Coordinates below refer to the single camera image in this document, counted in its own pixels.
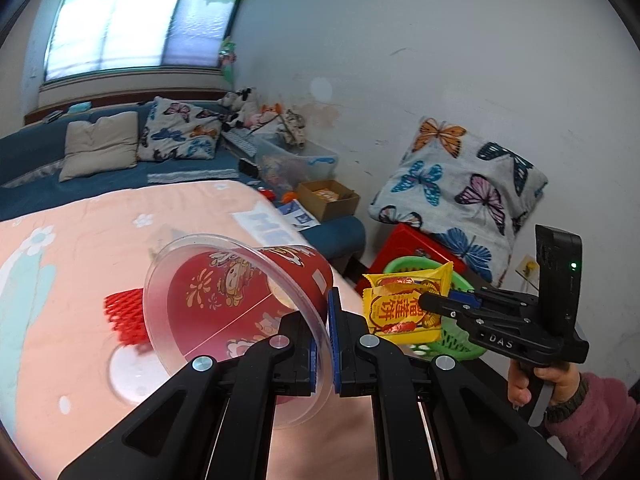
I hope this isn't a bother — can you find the beige cushion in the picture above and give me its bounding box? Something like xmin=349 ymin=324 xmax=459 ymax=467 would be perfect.
xmin=58 ymin=112 xmax=138 ymax=182

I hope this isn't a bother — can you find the window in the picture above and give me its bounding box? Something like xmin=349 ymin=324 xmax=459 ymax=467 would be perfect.
xmin=44 ymin=0 xmax=241 ymax=81

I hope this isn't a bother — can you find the red foam fruit net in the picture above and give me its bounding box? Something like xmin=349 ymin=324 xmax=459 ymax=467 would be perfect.
xmin=103 ymin=288 xmax=150 ymax=346

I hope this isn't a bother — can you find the blue sofa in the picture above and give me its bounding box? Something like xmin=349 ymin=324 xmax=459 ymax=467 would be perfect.
xmin=0 ymin=101 xmax=368 ymax=261

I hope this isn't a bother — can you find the paper booklet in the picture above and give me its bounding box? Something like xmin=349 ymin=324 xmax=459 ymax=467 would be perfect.
xmin=278 ymin=200 xmax=320 ymax=232

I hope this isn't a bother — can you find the stuffed toys pile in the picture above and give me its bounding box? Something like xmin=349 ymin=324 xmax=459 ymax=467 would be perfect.
xmin=216 ymin=88 xmax=306 ymax=148

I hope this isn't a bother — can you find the red instant noodle cup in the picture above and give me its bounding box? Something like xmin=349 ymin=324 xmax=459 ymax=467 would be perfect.
xmin=142 ymin=234 xmax=333 ymax=428

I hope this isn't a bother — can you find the clear plastic storage bin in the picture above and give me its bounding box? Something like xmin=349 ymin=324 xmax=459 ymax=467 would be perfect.
xmin=254 ymin=133 xmax=340 ymax=194

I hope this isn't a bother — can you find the green plastic basket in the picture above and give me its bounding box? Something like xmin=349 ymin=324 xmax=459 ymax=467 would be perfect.
xmin=384 ymin=256 xmax=486 ymax=362

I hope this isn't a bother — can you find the pink table cloth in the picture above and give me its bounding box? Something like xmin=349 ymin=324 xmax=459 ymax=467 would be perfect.
xmin=1 ymin=180 xmax=364 ymax=479

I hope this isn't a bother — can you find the clear plastic lid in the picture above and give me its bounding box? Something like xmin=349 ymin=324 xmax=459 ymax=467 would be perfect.
xmin=107 ymin=342 xmax=169 ymax=405

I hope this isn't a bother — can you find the right hand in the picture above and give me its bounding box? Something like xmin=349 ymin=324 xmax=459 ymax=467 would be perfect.
xmin=506 ymin=360 xmax=584 ymax=410

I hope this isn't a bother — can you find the red plastic stool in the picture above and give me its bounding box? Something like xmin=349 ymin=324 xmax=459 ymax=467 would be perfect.
xmin=368 ymin=223 xmax=468 ymax=274

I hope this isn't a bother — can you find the cardboard box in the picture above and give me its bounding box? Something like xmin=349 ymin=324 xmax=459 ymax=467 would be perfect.
xmin=296 ymin=180 xmax=360 ymax=222

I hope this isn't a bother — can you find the large butterfly pillow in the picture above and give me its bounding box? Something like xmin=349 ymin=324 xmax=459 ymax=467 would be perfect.
xmin=369 ymin=117 xmax=548 ymax=286

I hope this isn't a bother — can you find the small butterfly pillow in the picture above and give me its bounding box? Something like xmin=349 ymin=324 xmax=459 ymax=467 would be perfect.
xmin=137 ymin=96 xmax=222 ymax=162

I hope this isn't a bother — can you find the pink sleeve right forearm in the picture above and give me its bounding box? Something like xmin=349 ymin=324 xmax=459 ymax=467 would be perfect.
xmin=546 ymin=373 xmax=639 ymax=479

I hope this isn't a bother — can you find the yellow snack wrapper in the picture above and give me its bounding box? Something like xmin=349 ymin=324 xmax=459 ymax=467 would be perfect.
xmin=362 ymin=263 xmax=454 ymax=344

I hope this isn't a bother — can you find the wall socket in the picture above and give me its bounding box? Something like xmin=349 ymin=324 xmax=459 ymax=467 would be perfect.
xmin=515 ymin=255 xmax=539 ymax=292

